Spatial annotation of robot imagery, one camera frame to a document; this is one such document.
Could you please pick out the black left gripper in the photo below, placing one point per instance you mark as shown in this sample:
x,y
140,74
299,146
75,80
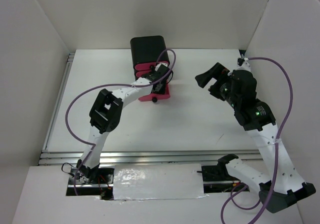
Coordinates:
x,y
163,90

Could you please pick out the aluminium rail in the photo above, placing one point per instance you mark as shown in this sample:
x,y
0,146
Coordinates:
x,y
260,124
69,62
153,157

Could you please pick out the aluminium left side rail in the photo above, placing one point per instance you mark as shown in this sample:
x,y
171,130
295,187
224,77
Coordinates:
x,y
69,62

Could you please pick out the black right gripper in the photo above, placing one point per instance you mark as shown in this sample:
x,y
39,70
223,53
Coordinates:
x,y
219,72

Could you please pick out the aluminium right side rail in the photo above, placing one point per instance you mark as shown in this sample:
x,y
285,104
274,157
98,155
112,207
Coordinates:
x,y
260,124

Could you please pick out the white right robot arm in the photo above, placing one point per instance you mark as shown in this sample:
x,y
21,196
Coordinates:
x,y
283,186

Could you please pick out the white foil cover sheet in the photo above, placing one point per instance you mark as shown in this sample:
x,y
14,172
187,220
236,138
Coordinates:
x,y
157,182

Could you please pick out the aluminium front rail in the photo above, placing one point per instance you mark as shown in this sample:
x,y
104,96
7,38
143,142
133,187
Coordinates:
x,y
153,157

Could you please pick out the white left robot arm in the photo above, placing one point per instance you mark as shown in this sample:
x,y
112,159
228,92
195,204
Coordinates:
x,y
105,115

